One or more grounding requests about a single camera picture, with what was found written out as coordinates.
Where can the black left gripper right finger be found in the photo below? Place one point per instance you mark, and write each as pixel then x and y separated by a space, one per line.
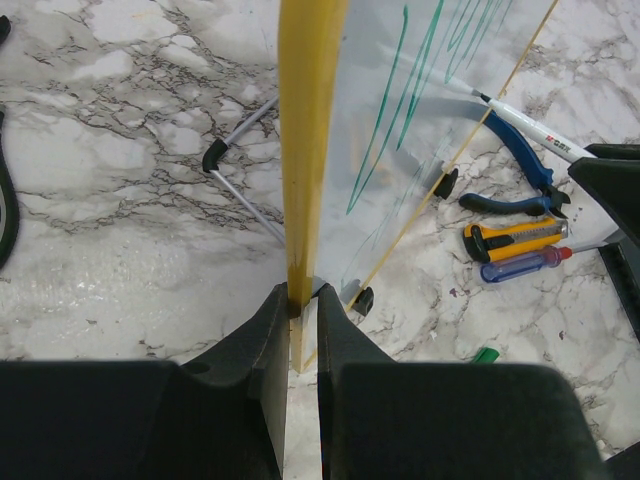
pixel 384 419

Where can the black rectangular eraser block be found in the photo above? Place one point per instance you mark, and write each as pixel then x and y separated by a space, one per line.
pixel 621 260

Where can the blue red precision screwdriver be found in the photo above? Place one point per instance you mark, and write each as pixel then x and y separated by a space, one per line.
pixel 531 262

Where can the green marker cap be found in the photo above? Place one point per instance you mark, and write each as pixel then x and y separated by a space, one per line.
pixel 486 355

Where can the black whiteboard stand foot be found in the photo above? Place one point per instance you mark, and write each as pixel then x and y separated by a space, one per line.
pixel 364 302

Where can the blue handled cutting pliers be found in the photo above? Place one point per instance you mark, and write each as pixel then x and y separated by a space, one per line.
pixel 550 200

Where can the yellow framed whiteboard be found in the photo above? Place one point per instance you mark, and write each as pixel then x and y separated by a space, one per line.
pixel 374 103

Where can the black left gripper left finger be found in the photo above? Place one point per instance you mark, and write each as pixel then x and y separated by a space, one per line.
pixel 219 416

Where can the white green whiteboard marker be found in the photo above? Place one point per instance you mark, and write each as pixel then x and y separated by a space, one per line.
pixel 536 131

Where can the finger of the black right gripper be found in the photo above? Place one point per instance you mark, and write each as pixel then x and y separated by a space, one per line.
pixel 614 185
pixel 615 151

